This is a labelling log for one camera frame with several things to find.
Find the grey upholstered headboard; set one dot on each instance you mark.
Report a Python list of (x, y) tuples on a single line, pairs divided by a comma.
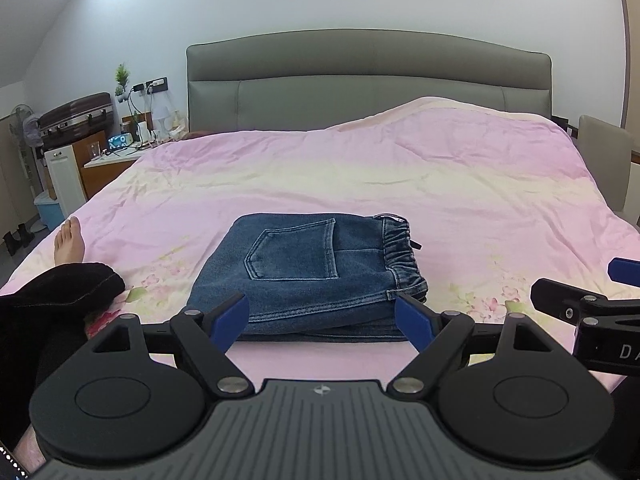
[(350, 75)]

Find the black wall socket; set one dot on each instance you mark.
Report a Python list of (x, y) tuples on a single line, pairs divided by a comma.
[(156, 85)]

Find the person's black trouser leg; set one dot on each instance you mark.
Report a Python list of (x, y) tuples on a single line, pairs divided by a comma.
[(40, 310)]

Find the grey upholstered chair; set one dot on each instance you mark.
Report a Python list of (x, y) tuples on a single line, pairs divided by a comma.
[(602, 160)]

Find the person's bare foot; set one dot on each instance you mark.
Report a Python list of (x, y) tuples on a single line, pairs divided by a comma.
[(67, 242)]

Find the small green potted plant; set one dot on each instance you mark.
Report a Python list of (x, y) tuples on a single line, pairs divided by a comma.
[(121, 77)]

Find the dark brown suitcase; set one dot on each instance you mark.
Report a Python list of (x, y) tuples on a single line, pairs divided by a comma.
[(75, 112)]

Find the pink floral duvet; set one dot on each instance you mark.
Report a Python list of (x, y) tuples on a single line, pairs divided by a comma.
[(350, 170)]

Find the blue plastic bin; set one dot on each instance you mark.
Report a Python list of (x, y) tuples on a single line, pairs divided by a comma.
[(49, 210)]

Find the wooden nightstand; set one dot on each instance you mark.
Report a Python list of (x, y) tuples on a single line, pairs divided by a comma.
[(102, 172)]

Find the blue denim pants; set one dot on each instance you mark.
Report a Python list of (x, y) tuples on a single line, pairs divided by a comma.
[(300, 270)]

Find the teal tissue box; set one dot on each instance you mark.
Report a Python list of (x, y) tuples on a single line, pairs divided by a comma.
[(120, 142)]

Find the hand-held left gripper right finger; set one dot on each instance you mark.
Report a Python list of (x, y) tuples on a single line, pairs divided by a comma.
[(415, 320)]

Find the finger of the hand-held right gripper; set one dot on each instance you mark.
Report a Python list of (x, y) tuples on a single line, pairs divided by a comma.
[(627, 271), (555, 297)]

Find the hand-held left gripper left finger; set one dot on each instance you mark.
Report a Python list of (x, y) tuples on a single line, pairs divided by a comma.
[(230, 320)]

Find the black shoes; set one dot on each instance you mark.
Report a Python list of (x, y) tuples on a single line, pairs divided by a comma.
[(15, 240)]

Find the white standing fan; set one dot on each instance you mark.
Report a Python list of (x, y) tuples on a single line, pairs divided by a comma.
[(22, 125)]

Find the white small cabinet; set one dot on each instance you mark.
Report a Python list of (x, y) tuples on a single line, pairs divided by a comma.
[(65, 180)]

